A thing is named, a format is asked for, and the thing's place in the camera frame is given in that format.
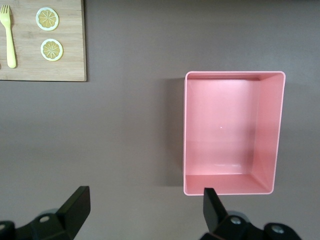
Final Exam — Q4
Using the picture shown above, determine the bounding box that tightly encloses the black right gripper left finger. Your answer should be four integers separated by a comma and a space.
0, 185, 91, 240

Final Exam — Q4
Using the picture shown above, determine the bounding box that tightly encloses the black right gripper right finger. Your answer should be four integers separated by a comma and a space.
201, 187, 301, 240

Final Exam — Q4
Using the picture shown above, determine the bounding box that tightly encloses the pink plastic bin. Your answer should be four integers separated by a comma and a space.
183, 70, 287, 197

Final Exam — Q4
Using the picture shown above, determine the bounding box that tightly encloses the wooden cutting board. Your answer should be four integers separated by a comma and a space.
0, 0, 88, 82

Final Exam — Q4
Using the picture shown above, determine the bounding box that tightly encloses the lemon slice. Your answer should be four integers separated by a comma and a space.
35, 7, 60, 32
40, 38, 64, 62

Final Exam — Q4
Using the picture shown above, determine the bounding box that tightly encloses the yellow plastic fork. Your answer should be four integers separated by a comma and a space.
0, 4, 17, 69

